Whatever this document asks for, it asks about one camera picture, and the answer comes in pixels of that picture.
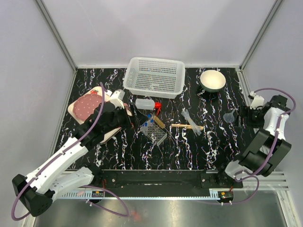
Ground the slotted cable duct rail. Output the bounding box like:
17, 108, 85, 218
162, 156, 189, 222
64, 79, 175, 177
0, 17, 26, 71
60, 189, 105, 200

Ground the clear acrylic tube rack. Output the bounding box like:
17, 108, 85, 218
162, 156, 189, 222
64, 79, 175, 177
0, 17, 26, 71
140, 120, 167, 146

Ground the cream and green bowl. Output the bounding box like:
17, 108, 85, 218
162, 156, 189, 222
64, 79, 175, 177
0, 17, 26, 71
200, 70, 226, 93

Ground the white perforated plastic basket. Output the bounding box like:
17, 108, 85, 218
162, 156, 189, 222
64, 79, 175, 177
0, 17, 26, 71
123, 57, 186, 99

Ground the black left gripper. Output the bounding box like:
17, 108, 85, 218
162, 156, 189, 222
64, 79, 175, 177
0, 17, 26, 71
103, 103, 149, 134

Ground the wooden stick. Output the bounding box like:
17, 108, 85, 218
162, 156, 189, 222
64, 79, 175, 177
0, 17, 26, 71
171, 124, 204, 130

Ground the pink polka dot plate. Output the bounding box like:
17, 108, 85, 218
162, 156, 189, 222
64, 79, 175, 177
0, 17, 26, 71
72, 94, 102, 121

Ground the brown bristle tube brush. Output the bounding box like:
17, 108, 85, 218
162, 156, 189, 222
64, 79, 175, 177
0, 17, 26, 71
153, 115, 176, 143

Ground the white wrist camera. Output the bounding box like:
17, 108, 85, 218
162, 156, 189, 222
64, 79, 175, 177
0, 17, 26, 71
105, 89, 125, 108
248, 91, 264, 110

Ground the white wash bottle red cap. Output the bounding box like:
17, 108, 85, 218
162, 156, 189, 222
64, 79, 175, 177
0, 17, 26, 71
135, 98, 161, 110

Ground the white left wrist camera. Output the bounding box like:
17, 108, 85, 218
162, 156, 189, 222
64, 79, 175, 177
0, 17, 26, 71
105, 89, 125, 108

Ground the clear plastic funnel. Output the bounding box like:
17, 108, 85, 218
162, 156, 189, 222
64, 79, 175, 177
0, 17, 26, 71
223, 109, 236, 123

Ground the clear plastic pipettes bundle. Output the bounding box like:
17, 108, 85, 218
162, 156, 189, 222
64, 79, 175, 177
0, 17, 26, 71
181, 108, 202, 136

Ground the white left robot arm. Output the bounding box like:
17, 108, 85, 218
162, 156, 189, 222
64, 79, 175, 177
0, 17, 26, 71
11, 102, 147, 220

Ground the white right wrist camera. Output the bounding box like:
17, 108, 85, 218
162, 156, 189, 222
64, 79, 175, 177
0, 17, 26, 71
248, 91, 264, 110

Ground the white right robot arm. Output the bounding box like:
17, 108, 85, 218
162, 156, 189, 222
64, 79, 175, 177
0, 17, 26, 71
215, 95, 292, 188

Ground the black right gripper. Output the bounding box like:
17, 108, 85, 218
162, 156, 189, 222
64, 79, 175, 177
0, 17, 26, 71
232, 105, 265, 129

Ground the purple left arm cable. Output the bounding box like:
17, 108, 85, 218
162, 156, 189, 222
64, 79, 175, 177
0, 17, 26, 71
11, 82, 130, 222

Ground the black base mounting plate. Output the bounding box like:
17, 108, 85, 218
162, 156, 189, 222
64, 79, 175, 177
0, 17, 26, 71
89, 170, 243, 198

